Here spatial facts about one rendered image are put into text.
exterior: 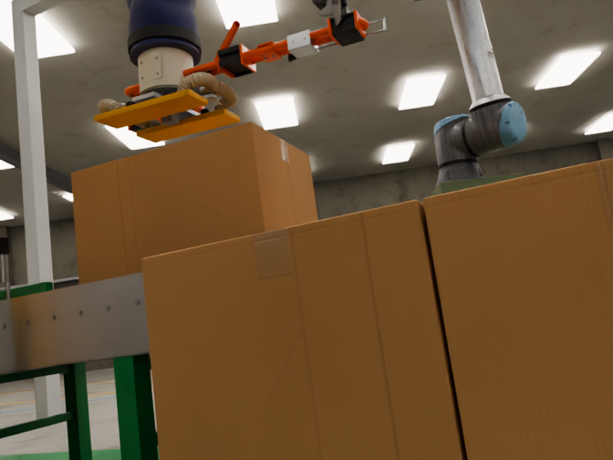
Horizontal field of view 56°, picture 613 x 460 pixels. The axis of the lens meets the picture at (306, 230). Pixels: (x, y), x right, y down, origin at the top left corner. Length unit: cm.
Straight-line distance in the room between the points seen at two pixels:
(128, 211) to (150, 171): 13
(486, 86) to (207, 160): 109
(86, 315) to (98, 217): 33
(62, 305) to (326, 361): 101
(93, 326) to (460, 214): 107
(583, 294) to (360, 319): 23
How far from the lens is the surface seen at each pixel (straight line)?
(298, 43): 169
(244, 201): 148
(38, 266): 460
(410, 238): 66
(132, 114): 181
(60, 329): 160
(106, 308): 149
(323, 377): 70
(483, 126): 218
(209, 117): 186
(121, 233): 168
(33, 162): 478
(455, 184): 211
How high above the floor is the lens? 42
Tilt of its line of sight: 9 degrees up
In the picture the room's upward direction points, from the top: 8 degrees counter-clockwise
